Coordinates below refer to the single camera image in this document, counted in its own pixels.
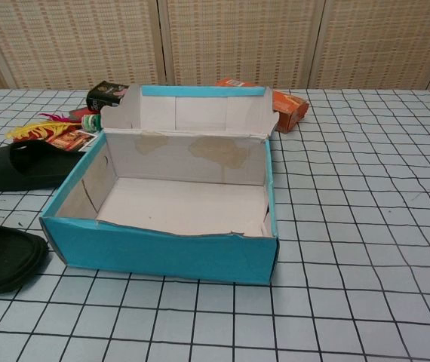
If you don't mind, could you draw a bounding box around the blue cardboard shoe box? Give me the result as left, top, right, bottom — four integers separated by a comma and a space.
39, 84, 279, 284

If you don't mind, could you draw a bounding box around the black slide sandal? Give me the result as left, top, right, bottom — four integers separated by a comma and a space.
0, 140, 88, 192
0, 210, 49, 294

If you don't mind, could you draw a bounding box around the orange snack carton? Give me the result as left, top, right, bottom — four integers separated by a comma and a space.
214, 78, 310, 134

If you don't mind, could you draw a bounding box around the black luncheon meat tin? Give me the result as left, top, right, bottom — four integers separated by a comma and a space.
85, 81, 130, 113

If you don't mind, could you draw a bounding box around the blue checked tablecloth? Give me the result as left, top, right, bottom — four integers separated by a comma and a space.
0, 87, 430, 362

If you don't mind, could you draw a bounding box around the red white-bordered picture card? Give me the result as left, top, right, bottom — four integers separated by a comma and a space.
47, 130, 97, 153

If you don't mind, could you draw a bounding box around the red flat packet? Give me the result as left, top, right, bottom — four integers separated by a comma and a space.
67, 107, 90, 122

